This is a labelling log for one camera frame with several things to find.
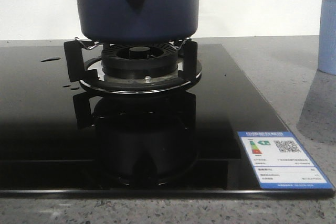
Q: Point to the light blue ribbed cup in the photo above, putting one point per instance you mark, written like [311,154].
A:
[326,52]

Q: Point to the black pot support grate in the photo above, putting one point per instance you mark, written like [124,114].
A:
[84,65]

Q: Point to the dark blue cooking pot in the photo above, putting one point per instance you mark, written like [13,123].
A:
[138,21]

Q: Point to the black gas burner head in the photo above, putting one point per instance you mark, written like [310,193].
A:
[137,62]

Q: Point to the black glass gas cooktop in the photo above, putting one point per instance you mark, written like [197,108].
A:
[58,139]

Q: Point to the blue energy label sticker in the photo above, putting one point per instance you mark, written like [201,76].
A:
[280,162]

